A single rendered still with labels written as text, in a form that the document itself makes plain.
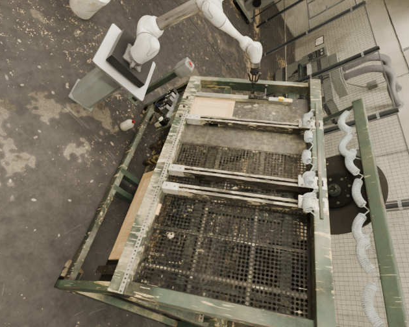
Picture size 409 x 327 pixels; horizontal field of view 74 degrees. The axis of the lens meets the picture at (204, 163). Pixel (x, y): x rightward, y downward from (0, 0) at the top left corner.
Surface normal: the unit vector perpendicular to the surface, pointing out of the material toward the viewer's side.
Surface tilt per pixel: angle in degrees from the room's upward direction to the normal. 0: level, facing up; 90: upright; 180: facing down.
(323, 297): 56
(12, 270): 0
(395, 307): 90
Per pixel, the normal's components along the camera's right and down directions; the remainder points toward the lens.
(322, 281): -0.07, -0.60
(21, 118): 0.77, -0.24
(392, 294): -0.61, -0.57
